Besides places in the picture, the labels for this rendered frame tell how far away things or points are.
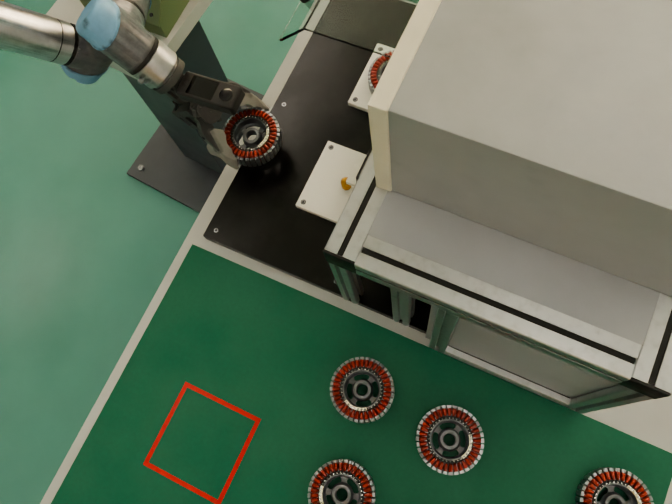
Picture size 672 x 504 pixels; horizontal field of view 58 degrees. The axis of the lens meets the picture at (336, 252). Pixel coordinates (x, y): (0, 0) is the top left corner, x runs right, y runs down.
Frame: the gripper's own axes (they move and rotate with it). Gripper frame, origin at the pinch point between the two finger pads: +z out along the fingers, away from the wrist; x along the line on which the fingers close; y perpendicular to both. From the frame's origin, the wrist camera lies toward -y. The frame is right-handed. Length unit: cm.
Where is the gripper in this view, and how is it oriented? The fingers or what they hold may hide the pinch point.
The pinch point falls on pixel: (254, 138)
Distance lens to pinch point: 120.0
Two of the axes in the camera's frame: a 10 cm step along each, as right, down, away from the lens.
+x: -4.1, 8.9, -2.2
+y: -6.6, -1.1, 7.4
